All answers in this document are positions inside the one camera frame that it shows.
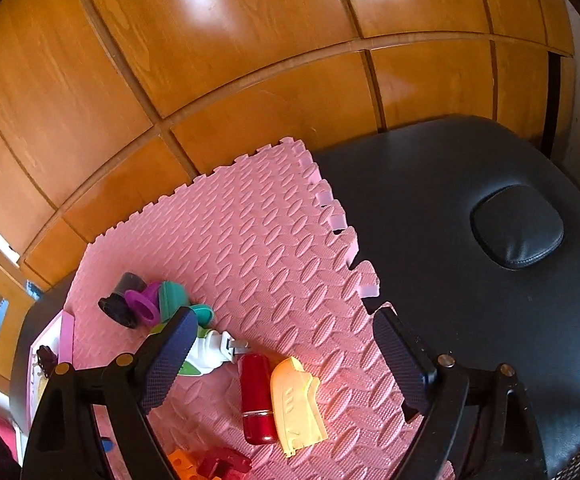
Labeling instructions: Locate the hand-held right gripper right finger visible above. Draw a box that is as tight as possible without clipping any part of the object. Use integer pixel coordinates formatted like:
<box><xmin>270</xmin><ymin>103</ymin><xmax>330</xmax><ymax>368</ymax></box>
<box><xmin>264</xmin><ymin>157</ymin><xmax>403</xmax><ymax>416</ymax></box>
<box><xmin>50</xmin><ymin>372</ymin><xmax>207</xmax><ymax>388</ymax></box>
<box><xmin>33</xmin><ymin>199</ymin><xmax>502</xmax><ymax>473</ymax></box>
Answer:
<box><xmin>372</xmin><ymin>307</ymin><xmax>550</xmax><ymax>480</ymax></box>

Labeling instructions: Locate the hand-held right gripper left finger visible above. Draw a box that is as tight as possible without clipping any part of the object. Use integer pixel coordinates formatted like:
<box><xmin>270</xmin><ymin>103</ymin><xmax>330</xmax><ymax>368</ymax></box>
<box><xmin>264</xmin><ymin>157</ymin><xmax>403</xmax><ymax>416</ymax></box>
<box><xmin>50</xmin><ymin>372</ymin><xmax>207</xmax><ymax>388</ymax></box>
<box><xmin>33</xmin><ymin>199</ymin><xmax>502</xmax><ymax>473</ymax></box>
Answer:
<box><xmin>20</xmin><ymin>306</ymin><xmax>199</xmax><ymax>480</ymax></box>

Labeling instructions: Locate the green teal plastic spool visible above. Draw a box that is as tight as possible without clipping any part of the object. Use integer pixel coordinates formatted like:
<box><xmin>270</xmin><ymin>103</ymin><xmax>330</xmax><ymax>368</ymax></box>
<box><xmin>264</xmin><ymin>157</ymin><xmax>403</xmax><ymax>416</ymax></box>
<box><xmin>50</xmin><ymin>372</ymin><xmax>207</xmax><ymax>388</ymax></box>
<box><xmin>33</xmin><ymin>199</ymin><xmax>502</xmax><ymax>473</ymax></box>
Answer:
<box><xmin>158</xmin><ymin>281</ymin><xmax>189</xmax><ymax>322</ymax></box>

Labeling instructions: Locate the white and green toy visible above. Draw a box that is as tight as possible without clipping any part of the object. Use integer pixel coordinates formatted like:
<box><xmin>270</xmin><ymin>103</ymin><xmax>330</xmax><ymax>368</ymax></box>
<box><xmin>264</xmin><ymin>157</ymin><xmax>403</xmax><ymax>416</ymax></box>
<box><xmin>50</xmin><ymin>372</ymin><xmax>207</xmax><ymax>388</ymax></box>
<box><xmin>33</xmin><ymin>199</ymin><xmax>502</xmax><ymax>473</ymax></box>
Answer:
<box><xmin>177</xmin><ymin>329</ymin><xmax>249</xmax><ymax>377</ymax></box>

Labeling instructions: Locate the purple plastic spool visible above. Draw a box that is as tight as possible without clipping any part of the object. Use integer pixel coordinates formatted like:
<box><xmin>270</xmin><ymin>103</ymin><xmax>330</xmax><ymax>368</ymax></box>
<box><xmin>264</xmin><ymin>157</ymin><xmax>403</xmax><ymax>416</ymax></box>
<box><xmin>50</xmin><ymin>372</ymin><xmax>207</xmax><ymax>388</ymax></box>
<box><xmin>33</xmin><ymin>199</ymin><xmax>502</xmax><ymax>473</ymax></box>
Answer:
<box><xmin>124</xmin><ymin>282</ymin><xmax>163</xmax><ymax>324</ymax></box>

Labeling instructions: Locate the turquoise plastic spool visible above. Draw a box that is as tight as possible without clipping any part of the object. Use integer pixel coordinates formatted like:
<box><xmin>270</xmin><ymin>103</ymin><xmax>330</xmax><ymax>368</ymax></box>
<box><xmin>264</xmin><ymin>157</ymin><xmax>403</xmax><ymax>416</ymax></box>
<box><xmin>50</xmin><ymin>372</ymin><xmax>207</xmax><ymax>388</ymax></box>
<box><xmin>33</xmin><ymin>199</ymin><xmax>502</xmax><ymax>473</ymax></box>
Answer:
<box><xmin>188</xmin><ymin>303</ymin><xmax>215</xmax><ymax>326</ymax></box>

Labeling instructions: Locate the black plastic spool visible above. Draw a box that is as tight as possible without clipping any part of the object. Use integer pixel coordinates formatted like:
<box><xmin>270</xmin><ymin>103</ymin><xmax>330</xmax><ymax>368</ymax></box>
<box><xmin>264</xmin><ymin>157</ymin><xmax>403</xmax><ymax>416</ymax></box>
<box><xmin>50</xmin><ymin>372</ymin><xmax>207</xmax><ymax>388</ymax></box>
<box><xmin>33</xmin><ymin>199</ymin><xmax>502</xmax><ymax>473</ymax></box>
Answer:
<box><xmin>98</xmin><ymin>272</ymin><xmax>147</xmax><ymax>329</ymax></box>

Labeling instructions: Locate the red lipstick tube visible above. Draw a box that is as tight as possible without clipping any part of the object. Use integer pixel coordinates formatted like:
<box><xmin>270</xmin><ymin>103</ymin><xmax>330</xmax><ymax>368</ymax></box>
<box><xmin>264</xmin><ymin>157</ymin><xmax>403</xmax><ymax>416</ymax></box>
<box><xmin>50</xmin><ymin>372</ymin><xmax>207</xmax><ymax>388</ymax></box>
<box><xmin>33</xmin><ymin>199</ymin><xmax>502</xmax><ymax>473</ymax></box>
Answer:
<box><xmin>240</xmin><ymin>353</ymin><xmax>278</xmax><ymax>445</ymax></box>

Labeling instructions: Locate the orange plastic block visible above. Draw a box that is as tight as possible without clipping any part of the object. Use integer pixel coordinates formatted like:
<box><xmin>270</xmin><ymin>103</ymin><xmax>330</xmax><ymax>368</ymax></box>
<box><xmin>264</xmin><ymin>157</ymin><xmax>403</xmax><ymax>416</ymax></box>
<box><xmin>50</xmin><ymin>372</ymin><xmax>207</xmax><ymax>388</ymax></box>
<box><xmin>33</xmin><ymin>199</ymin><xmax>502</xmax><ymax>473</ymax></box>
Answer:
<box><xmin>167</xmin><ymin>449</ymin><xmax>201</xmax><ymax>480</ymax></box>

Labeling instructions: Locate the yellow plastic toy piece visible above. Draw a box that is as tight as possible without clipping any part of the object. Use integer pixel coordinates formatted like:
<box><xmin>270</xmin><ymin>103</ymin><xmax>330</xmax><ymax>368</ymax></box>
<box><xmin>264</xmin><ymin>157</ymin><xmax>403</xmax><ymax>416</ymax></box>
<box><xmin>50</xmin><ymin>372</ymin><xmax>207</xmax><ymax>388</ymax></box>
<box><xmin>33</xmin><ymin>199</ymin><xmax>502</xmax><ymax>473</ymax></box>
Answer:
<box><xmin>270</xmin><ymin>356</ymin><xmax>328</xmax><ymax>458</ymax></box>

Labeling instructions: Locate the pink tray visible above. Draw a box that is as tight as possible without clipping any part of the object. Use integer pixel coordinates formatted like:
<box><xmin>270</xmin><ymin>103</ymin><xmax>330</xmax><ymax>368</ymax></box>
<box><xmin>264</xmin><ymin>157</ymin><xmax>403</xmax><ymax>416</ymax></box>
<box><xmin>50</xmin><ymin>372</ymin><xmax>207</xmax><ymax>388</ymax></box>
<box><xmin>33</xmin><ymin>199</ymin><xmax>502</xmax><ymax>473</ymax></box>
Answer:
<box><xmin>29</xmin><ymin>310</ymin><xmax>76</xmax><ymax>426</ymax></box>

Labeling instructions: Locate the dark red plastic block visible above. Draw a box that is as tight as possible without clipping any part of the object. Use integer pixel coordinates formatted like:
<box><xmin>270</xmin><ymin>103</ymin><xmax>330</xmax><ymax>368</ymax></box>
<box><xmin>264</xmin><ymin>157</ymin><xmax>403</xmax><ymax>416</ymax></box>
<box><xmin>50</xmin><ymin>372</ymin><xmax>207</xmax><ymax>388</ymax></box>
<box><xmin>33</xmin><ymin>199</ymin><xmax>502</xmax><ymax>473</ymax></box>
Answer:
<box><xmin>197</xmin><ymin>447</ymin><xmax>253</xmax><ymax>480</ymax></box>

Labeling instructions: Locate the small dark object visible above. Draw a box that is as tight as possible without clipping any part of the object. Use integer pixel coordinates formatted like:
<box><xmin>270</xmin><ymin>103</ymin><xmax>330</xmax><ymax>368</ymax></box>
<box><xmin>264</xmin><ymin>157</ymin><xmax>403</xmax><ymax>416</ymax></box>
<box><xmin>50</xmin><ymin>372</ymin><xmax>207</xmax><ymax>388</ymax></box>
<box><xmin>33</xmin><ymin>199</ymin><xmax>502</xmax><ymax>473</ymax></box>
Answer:
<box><xmin>36</xmin><ymin>345</ymin><xmax>57</xmax><ymax>373</ymax></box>

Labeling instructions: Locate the pink foam puzzle mat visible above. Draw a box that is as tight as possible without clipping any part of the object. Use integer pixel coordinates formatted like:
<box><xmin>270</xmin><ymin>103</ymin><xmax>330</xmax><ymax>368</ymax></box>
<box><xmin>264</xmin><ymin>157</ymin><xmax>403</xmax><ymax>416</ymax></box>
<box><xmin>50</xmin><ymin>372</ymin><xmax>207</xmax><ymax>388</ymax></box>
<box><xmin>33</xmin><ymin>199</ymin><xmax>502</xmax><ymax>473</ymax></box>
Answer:
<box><xmin>65</xmin><ymin>136</ymin><xmax>458</xmax><ymax>480</ymax></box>

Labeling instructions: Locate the black padded massage table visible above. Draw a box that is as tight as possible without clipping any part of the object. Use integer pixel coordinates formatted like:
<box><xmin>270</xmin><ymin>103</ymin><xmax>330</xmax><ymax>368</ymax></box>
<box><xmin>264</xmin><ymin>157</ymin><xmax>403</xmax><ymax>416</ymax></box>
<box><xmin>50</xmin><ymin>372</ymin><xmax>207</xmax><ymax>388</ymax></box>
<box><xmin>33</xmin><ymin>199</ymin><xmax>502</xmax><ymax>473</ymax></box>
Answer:
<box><xmin>10</xmin><ymin>115</ymin><xmax>580</xmax><ymax>480</ymax></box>

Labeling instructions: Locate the black face hole cushion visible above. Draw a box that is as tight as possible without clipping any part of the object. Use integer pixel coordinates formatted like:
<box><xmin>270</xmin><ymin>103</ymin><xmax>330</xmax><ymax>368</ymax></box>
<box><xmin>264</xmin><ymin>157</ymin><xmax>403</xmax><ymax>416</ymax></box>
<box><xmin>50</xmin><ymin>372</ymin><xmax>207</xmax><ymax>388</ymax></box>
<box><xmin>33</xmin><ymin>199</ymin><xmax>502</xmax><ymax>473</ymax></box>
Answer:
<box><xmin>470</xmin><ymin>185</ymin><xmax>565</xmax><ymax>268</ymax></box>

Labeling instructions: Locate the magenta object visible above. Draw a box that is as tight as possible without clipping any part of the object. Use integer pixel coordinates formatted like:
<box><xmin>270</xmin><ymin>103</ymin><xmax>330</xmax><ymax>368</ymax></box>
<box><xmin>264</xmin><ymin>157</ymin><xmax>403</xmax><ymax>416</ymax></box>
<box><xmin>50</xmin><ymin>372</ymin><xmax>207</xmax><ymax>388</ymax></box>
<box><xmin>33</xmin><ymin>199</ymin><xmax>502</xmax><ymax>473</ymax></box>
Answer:
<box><xmin>0</xmin><ymin>405</ymin><xmax>21</xmax><ymax>461</ymax></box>

